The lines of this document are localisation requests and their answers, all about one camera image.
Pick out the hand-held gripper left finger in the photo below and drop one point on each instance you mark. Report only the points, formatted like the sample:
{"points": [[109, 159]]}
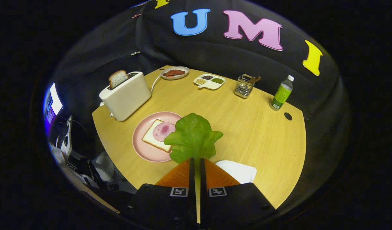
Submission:
{"points": [[192, 191]]}

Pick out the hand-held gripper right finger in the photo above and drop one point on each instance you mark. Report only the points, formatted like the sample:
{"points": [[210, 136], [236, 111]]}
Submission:
{"points": [[204, 198]]}

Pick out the green lettuce leaf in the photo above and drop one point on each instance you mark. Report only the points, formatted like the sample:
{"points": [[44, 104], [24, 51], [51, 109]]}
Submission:
{"points": [[192, 134]]}

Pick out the toasted bread slice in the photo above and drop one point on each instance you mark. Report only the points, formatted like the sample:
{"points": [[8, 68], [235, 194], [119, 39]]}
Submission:
{"points": [[117, 78]]}

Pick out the white square plate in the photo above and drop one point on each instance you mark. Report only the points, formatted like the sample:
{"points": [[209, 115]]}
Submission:
{"points": [[240, 171]]}

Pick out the pink round plate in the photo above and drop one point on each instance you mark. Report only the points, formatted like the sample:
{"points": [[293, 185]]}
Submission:
{"points": [[141, 150]]}

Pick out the pink ham slice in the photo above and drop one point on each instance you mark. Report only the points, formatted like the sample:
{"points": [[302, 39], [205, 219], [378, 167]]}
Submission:
{"points": [[162, 131]]}

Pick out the white bread slice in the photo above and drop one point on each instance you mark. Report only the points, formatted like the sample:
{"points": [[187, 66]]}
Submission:
{"points": [[149, 135]]}

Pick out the white divided dish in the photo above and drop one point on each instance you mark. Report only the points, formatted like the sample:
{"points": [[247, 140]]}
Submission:
{"points": [[212, 85]]}

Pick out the yellow bean pile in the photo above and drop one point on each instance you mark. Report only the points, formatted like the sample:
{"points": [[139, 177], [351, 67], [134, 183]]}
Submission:
{"points": [[200, 81]]}

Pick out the green bean pile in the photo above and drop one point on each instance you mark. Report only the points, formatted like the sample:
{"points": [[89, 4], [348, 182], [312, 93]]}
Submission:
{"points": [[217, 80]]}

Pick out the white toaster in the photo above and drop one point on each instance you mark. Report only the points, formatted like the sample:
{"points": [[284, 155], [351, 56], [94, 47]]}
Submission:
{"points": [[125, 99]]}

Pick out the round beige plate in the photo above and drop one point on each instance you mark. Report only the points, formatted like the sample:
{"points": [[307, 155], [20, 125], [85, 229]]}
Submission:
{"points": [[177, 78]]}

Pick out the dark bean pile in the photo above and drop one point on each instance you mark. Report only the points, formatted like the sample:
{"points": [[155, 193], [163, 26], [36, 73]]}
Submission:
{"points": [[207, 77]]}

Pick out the red meat steak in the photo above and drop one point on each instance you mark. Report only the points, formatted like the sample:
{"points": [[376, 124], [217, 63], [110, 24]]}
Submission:
{"points": [[173, 72]]}

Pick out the green drink bottle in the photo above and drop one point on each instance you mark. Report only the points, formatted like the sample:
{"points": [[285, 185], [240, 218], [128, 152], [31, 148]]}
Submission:
{"points": [[281, 94]]}

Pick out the white desk device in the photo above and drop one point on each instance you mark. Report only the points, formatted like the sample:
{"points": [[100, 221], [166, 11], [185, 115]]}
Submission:
{"points": [[67, 140]]}

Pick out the black backdrop cloth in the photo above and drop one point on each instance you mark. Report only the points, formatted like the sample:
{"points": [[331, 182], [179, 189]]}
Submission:
{"points": [[215, 54]]}

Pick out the silver cloth clip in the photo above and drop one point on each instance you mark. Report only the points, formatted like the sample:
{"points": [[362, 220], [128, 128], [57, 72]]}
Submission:
{"points": [[135, 53]]}

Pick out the computer monitor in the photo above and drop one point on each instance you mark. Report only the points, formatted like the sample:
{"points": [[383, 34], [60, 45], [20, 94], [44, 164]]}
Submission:
{"points": [[54, 102]]}

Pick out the pink cloth clip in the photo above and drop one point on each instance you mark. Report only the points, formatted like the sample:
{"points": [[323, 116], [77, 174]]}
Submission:
{"points": [[136, 15]]}

